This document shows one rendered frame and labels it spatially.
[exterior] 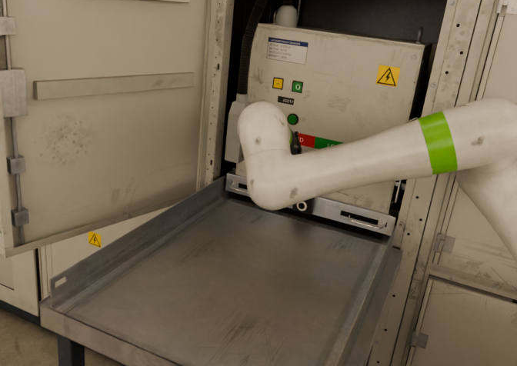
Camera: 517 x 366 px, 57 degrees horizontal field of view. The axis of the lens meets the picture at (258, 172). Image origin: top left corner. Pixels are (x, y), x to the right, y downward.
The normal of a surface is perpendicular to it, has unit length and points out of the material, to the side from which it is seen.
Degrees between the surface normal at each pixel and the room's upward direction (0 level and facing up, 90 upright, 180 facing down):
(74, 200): 90
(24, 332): 0
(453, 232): 90
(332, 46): 90
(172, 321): 0
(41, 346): 0
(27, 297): 93
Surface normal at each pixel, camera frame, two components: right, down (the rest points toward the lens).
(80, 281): 0.91, 0.23
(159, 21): 0.75, 0.30
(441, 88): -0.41, 0.28
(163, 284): 0.11, -0.93
